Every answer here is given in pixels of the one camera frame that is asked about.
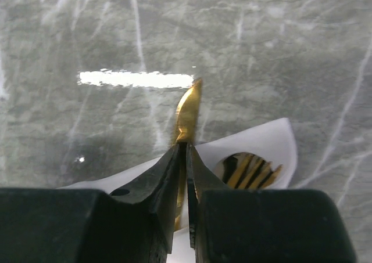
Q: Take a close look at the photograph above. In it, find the gold knife green handle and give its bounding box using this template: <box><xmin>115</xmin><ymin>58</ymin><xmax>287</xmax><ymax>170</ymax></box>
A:
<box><xmin>171</xmin><ymin>78</ymin><xmax>202</xmax><ymax>231</ymax></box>

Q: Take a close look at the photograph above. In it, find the silver spoon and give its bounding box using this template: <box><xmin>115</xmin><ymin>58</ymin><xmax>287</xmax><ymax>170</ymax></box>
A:
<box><xmin>213</xmin><ymin>152</ymin><xmax>271</xmax><ymax>189</ymax></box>

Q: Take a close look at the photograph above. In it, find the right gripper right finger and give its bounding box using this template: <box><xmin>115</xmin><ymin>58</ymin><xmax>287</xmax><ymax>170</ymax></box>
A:
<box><xmin>185</xmin><ymin>145</ymin><xmax>357</xmax><ymax>262</ymax></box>

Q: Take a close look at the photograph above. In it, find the white paper napkin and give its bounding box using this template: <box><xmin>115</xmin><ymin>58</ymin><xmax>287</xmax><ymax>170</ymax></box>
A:
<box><xmin>67</xmin><ymin>118</ymin><xmax>298</xmax><ymax>263</ymax></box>

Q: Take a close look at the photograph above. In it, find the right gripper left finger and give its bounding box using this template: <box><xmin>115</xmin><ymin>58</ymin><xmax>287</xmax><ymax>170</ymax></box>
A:
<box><xmin>1</xmin><ymin>145</ymin><xmax>180</xmax><ymax>262</ymax></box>

